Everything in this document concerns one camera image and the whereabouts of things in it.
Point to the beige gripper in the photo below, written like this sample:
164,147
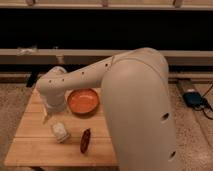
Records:
52,107

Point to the white sponge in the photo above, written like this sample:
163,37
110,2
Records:
60,132

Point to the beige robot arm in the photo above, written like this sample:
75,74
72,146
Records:
136,102

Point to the orange ceramic bowl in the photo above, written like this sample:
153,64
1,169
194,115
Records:
83,101

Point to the dark red oblong object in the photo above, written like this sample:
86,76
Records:
85,139

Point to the wooden table board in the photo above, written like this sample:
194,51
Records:
35,145

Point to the blue power adapter box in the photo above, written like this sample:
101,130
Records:
193,99

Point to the grey metal rail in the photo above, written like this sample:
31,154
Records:
85,57

